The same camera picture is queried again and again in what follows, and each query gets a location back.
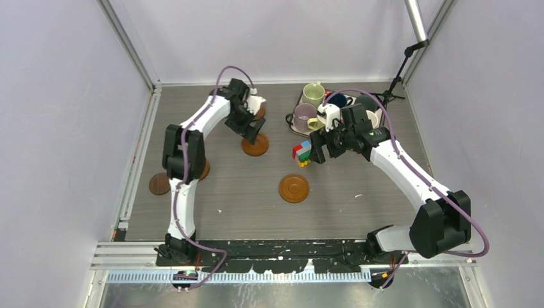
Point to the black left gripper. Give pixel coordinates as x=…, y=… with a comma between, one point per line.
x=246, y=130

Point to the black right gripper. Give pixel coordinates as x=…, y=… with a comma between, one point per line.
x=318, y=139

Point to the multicolour toy brick block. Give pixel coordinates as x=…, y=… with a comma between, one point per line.
x=301, y=153

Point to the dark brown wooden coaster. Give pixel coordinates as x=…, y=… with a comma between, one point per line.
x=159, y=184

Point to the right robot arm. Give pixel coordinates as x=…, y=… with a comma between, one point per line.
x=441, y=223

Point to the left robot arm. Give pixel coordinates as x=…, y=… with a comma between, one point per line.
x=184, y=158

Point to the lilac mug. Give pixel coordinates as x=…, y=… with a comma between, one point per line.
x=302, y=112

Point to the cream tray with black rim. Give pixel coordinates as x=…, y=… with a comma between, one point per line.
x=289, y=117

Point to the light green mug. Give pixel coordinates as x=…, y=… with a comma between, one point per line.
x=313, y=93

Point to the dark blue mug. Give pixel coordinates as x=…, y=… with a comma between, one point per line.
x=339, y=100

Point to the pink mug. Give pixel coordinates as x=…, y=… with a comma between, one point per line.
x=375, y=121

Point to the dark green mug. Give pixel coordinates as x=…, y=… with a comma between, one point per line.
x=367, y=102

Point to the silver pole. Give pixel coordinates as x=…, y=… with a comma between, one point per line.
x=416, y=19

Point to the cream mug yellow handle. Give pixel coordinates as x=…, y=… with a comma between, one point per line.
x=318, y=122

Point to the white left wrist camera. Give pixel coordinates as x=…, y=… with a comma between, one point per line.
x=254, y=103

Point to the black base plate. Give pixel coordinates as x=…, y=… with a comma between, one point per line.
x=277, y=256

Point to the aluminium front rail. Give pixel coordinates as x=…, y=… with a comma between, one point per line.
x=135, y=262

